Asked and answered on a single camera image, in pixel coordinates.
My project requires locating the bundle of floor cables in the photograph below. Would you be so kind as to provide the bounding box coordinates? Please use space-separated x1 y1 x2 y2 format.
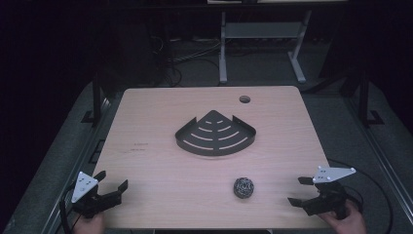
149 34 226 88

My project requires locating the steel wool scrubber ball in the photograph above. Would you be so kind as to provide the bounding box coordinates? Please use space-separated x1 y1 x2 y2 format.
233 176 255 200

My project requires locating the black metal corner shelf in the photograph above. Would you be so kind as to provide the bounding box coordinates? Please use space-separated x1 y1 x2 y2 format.
174 109 257 157

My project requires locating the person's right hand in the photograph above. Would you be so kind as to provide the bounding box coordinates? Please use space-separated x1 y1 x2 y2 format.
317 198 368 234

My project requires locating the white metal stand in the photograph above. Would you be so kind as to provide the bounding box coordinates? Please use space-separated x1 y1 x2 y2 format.
217 9 313 85

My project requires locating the black cable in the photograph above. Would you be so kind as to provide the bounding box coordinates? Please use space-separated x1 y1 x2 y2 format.
325 157 394 234
58 186 76 234

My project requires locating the person's left hand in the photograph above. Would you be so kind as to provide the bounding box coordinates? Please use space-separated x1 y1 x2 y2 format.
72 213 107 234

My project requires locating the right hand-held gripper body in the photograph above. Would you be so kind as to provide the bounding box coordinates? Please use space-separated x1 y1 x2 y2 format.
304 165 357 220

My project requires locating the black metal post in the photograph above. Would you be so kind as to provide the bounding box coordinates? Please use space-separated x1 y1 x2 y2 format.
81 71 105 127
356 68 386 129

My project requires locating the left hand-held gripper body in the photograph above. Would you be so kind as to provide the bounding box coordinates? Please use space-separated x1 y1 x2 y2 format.
70 171 112 219

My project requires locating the aluminium rail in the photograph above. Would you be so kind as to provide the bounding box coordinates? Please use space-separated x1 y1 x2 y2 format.
346 97 413 225
41 97 113 234

